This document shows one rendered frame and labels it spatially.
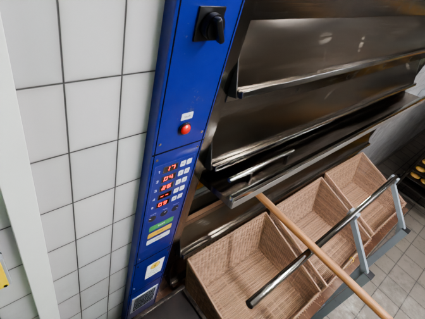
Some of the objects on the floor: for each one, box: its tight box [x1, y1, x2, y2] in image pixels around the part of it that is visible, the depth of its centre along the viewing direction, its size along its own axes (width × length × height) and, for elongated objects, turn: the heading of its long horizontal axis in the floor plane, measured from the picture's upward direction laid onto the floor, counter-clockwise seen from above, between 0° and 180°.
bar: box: [245, 174, 411, 319], centre depth 166 cm, size 31×127×118 cm, turn 115°
